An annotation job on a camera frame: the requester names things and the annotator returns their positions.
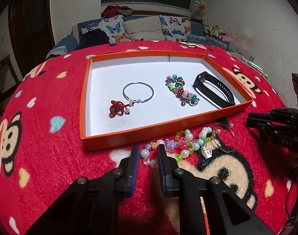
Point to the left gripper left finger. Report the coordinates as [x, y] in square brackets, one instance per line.
[132, 171]

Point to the dark wooden side table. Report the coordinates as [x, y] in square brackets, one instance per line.
[8, 78]

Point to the plain beige cushion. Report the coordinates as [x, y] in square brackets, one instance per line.
[147, 28]

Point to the red clothes on sill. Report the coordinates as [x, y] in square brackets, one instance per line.
[113, 10]

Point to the silver bangle with red knot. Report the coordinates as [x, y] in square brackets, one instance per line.
[134, 93]

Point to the blue fabric sofa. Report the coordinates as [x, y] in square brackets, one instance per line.
[71, 42]

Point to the right butterfly print pillow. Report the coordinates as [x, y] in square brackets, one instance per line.
[175, 28]

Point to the left butterfly print pillow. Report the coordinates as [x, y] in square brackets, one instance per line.
[112, 26]

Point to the dark wooden door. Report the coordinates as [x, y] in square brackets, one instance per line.
[30, 32]

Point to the butterfly print pillow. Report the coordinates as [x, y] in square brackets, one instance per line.
[112, 26]
[175, 28]

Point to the pile of plush toys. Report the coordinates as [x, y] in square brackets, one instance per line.
[216, 31]

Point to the black smart watch band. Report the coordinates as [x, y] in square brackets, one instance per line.
[214, 90]

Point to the large thin silver hoop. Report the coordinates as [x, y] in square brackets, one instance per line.
[224, 137]

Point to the red cartoon monkey blanket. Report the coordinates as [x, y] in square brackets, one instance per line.
[41, 151]

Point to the colourful toy flower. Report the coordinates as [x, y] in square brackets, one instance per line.
[201, 6]

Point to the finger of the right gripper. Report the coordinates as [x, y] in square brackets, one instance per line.
[267, 125]
[260, 116]

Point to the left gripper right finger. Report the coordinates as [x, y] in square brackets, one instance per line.
[167, 165]

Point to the black backpack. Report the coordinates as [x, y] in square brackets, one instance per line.
[93, 38]

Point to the orange shallow cardboard tray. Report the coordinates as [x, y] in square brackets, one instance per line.
[106, 75]

